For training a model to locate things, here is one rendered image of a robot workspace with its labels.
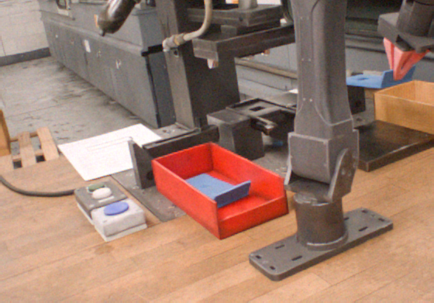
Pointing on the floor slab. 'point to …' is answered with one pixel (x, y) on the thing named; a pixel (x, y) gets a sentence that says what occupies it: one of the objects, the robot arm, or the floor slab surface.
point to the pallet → (27, 154)
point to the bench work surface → (210, 247)
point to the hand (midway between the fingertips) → (397, 74)
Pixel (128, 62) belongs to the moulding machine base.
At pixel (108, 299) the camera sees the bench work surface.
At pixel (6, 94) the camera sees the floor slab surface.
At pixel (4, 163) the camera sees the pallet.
